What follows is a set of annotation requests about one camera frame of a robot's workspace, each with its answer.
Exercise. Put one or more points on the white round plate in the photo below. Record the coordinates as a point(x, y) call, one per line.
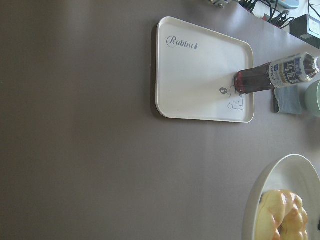
point(293, 172)

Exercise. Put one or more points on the cream rabbit tray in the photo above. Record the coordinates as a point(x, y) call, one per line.
point(195, 67)

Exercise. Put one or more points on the tea bottle on tray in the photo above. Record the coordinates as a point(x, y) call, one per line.
point(286, 72)

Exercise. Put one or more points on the twisted glazed donut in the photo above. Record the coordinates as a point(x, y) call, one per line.
point(281, 216)

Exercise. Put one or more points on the grey folded cloth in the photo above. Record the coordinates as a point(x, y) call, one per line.
point(286, 100)

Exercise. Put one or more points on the mint green bowl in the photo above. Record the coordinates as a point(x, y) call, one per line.
point(312, 99)

